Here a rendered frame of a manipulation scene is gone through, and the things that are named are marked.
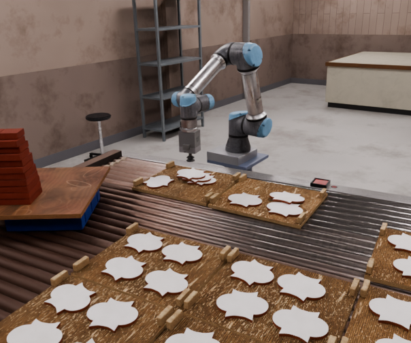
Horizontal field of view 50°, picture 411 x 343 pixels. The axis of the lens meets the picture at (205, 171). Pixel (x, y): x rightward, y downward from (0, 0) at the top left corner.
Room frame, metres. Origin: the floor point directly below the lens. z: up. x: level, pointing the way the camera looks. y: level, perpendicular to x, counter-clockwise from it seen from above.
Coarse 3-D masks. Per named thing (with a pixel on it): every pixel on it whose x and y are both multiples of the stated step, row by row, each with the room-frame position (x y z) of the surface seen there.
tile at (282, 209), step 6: (270, 204) 1.64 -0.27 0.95; (276, 204) 1.64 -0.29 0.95; (282, 204) 1.64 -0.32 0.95; (288, 204) 1.64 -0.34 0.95; (294, 204) 1.64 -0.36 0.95; (270, 210) 1.59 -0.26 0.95; (276, 210) 1.58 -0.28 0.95; (282, 210) 1.58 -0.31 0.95; (288, 210) 1.58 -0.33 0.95; (294, 210) 1.58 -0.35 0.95; (300, 210) 1.58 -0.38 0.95; (294, 216) 1.54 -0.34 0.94
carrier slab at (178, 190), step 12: (180, 168) 2.14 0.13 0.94; (144, 180) 1.98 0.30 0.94; (180, 180) 1.97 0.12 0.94; (216, 180) 1.95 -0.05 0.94; (228, 180) 1.95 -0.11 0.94; (144, 192) 1.87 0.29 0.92; (156, 192) 1.83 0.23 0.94; (168, 192) 1.83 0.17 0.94; (180, 192) 1.82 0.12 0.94; (192, 192) 1.82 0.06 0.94; (204, 192) 1.82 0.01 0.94; (216, 192) 1.81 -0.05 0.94; (204, 204) 1.70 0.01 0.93
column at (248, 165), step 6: (258, 156) 2.49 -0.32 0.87; (264, 156) 2.49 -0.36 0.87; (210, 162) 2.44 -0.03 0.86; (216, 162) 2.42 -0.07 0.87; (246, 162) 2.39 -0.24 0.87; (252, 162) 2.39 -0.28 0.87; (258, 162) 2.41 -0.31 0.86; (234, 168) 2.41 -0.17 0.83; (240, 168) 2.32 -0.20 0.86; (246, 168) 2.31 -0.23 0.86
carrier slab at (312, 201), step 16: (240, 192) 1.80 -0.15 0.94; (256, 192) 1.80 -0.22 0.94; (272, 192) 1.79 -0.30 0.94; (288, 192) 1.79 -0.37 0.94; (304, 192) 1.78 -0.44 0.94; (224, 208) 1.64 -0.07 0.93; (240, 208) 1.63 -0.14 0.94; (256, 208) 1.63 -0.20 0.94; (304, 208) 1.62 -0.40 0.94; (288, 224) 1.50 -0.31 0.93
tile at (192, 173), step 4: (192, 168) 2.05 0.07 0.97; (180, 172) 2.00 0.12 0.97; (184, 172) 2.00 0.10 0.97; (188, 172) 2.00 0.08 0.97; (192, 172) 1.99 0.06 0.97; (196, 172) 1.99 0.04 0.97; (200, 172) 1.99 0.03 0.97; (204, 172) 2.01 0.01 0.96; (176, 176) 1.96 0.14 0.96; (180, 176) 1.95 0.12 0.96; (184, 176) 1.94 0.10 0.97; (188, 176) 1.94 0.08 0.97; (192, 176) 1.94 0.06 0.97; (196, 176) 1.94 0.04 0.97; (200, 176) 1.94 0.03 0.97; (204, 176) 1.95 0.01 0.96
